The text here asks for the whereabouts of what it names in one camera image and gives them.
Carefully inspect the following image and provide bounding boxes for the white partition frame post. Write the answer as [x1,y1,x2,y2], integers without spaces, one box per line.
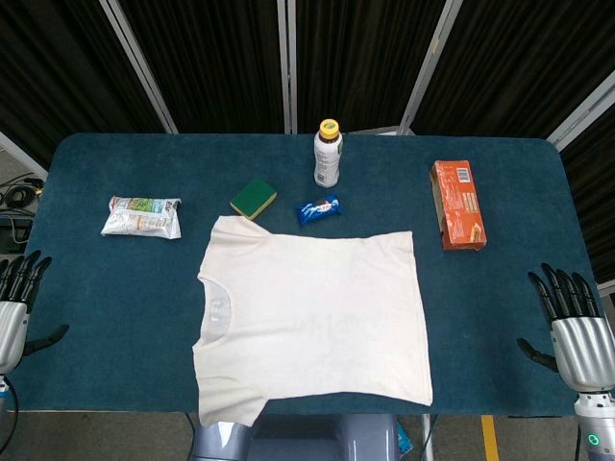
[0,130,49,182]
[99,0,180,134]
[277,0,298,134]
[546,70,615,154]
[346,0,465,137]

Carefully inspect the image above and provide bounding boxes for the yellow floor tape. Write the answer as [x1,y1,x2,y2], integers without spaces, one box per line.
[481,415,500,461]

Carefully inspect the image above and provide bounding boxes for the blue cookie packet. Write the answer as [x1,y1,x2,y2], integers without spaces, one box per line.
[295,192,343,226]

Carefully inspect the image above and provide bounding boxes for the metal table leg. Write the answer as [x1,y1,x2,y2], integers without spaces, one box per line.
[420,413,436,461]

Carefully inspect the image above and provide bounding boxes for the black floor cable bundle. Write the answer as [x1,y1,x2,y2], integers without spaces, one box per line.
[0,173,45,211]

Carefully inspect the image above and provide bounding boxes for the white T-shirt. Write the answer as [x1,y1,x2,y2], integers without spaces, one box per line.
[190,214,435,428]

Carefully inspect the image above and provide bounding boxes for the green yellow sponge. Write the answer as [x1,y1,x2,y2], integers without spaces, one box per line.
[229,176,279,222]

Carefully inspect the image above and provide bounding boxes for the white bottle yellow cap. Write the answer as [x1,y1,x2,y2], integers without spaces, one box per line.
[313,118,344,188]

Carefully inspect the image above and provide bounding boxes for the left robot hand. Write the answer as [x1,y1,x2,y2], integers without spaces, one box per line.
[0,249,71,376]

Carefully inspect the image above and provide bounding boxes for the blue floor object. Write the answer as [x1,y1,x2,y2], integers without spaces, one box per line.
[396,422,414,455]

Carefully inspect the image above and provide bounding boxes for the white snack bag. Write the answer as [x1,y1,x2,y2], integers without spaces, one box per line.
[100,195,184,240]

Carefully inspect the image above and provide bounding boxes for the orange cardboard box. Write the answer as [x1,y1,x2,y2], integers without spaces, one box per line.
[429,159,488,253]

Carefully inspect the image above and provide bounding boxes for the grey-blue robot torso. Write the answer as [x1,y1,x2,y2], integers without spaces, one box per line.
[191,412,400,461]

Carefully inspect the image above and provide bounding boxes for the dark equipment box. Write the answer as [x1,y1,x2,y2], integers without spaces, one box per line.
[0,213,33,254]

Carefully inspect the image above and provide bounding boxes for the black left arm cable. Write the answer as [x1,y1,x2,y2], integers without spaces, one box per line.
[6,377,21,415]

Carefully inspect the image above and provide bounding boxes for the black pleated curtain panel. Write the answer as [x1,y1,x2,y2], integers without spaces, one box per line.
[117,0,289,134]
[412,0,615,140]
[295,0,448,134]
[559,114,615,285]
[0,0,165,170]

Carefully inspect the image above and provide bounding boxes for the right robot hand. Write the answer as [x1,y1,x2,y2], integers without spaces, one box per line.
[516,262,615,393]

